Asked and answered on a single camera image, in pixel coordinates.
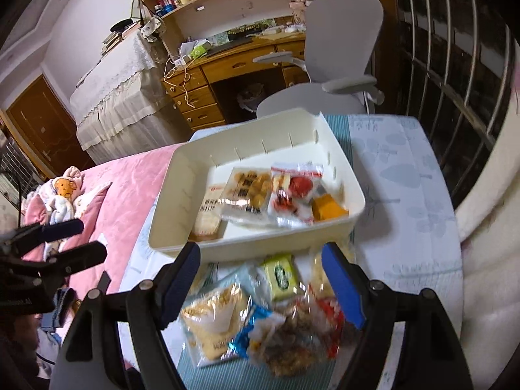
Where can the yellow chips packet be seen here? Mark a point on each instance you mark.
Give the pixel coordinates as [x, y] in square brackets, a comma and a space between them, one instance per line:
[213, 321]

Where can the clear packet of brown snacks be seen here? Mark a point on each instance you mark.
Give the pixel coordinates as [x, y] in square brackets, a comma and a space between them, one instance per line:
[292, 341]

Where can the clear pale cracker packet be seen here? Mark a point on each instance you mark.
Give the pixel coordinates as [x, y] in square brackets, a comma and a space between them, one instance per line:
[319, 276]

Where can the patterned fabric bag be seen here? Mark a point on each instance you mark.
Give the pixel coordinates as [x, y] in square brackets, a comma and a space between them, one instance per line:
[152, 28]

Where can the piano under lace cover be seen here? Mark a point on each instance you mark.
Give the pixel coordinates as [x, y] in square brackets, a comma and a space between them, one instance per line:
[113, 97]

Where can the brown wooden door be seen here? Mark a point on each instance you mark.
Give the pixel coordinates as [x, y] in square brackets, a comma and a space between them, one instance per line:
[44, 126]

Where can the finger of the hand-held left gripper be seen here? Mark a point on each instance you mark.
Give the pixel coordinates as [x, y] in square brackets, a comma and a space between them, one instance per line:
[81, 256]
[61, 228]

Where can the waste bin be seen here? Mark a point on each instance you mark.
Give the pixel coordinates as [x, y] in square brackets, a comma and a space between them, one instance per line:
[250, 97]

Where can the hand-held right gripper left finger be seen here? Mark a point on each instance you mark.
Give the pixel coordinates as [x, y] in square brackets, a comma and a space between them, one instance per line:
[183, 278]

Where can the metal window grille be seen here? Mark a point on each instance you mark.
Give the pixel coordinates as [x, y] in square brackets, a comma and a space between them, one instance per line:
[455, 69]

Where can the plush toy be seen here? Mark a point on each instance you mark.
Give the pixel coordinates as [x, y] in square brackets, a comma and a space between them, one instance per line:
[63, 195]

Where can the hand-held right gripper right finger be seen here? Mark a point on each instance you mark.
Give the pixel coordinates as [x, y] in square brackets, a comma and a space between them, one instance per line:
[343, 288]

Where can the grey office chair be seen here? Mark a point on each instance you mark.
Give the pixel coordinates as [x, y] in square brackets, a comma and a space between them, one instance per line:
[341, 40]

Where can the brown cracker packet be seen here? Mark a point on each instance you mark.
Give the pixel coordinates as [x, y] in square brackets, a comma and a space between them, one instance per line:
[248, 191]

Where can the orange snack packet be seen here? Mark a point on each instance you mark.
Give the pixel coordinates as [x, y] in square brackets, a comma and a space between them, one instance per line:
[327, 208]

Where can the red and white snack packet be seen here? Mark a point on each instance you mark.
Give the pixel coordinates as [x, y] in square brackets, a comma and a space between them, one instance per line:
[292, 199]

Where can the beige biscuit packet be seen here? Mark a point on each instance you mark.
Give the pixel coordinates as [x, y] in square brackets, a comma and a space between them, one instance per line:
[207, 219]

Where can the white plastic storage bin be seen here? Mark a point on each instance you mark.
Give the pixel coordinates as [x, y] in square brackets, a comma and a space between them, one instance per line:
[260, 158]

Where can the pink blanket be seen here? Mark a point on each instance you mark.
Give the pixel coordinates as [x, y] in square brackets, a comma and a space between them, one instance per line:
[130, 195]

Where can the wooden desk with drawers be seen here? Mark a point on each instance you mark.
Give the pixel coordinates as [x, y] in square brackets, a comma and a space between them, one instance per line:
[231, 67]

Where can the cream quilt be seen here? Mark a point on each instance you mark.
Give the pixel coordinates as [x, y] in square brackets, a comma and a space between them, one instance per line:
[491, 252]

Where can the green snack packet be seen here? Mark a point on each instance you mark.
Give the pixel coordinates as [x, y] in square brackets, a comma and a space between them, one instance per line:
[280, 278]

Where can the blue snack packet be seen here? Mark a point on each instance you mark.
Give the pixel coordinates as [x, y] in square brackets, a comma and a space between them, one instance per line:
[243, 333]

